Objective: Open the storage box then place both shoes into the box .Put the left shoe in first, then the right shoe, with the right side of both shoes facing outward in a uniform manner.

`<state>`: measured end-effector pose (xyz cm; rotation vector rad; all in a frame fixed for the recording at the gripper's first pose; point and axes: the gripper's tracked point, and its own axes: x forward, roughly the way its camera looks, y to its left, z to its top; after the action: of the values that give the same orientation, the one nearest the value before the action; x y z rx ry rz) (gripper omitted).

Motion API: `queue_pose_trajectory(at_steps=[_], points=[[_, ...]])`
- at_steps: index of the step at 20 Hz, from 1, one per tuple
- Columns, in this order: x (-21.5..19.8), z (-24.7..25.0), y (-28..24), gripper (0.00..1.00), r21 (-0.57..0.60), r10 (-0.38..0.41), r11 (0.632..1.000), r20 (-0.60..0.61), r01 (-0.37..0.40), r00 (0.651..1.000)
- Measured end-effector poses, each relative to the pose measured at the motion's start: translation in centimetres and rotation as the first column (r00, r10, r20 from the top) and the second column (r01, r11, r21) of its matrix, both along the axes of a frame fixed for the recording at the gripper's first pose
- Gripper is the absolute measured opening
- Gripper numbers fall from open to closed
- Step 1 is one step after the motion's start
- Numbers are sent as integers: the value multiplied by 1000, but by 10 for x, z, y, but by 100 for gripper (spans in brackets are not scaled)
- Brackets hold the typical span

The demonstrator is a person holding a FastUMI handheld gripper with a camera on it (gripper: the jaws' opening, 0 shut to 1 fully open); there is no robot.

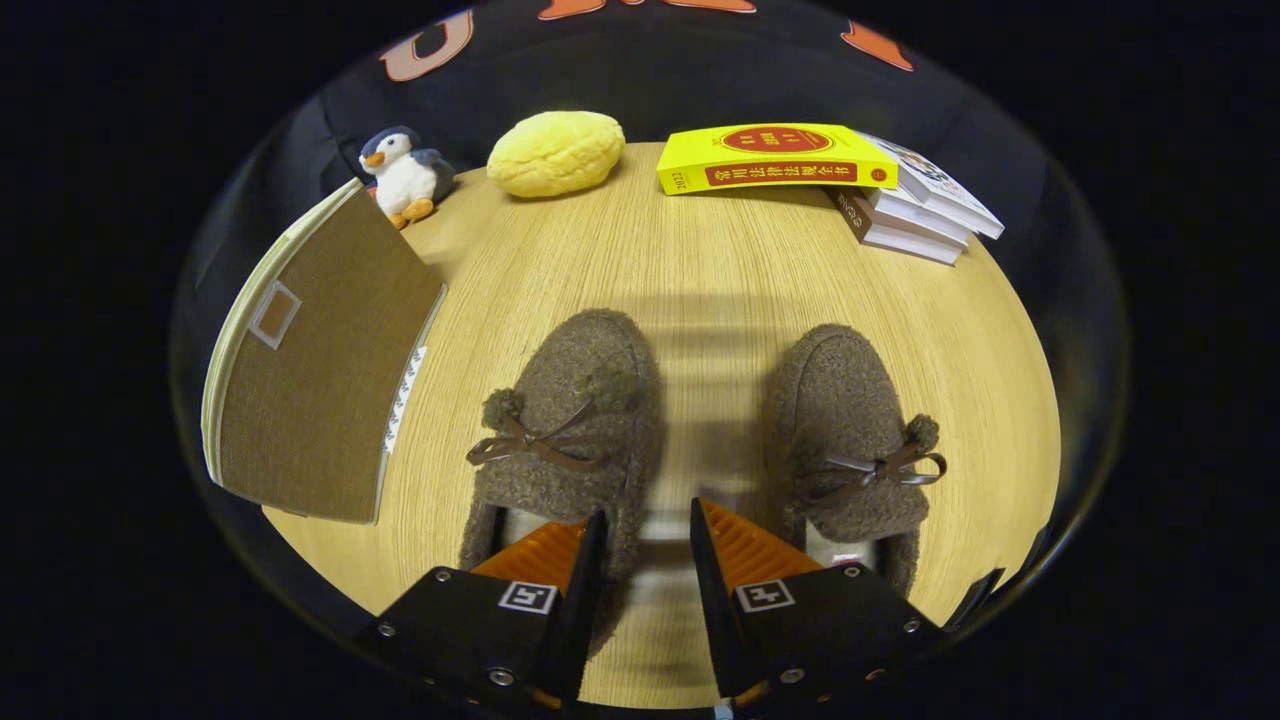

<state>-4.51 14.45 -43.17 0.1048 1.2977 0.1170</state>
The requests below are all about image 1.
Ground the penguin plush toy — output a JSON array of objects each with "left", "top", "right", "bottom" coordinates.
[{"left": 358, "top": 125, "right": 456, "bottom": 231}]

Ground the brown fuzzy shoe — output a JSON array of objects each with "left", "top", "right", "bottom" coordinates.
[
  {"left": 458, "top": 308, "right": 666, "bottom": 661},
  {"left": 765, "top": 322, "right": 948, "bottom": 598}
]

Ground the brown fabric storage box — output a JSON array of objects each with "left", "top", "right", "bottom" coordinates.
[{"left": 200, "top": 178, "right": 448, "bottom": 526}]

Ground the yellow book with red label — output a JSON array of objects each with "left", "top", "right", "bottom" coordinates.
[{"left": 656, "top": 123, "right": 900, "bottom": 197}]

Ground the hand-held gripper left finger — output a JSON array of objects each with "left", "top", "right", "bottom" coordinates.
[{"left": 355, "top": 510, "right": 609, "bottom": 713}]

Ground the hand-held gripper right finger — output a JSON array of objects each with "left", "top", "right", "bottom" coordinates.
[{"left": 690, "top": 497, "right": 951, "bottom": 713}]

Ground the brown spine book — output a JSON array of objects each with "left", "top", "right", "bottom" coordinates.
[{"left": 825, "top": 186, "right": 966, "bottom": 266}]

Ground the yellow plush bread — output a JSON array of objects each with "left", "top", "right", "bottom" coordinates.
[{"left": 486, "top": 110, "right": 627, "bottom": 199}]

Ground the white illustrated book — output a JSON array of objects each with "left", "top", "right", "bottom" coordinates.
[{"left": 860, "top": 133, "right": 1006, "bottom": 241}]

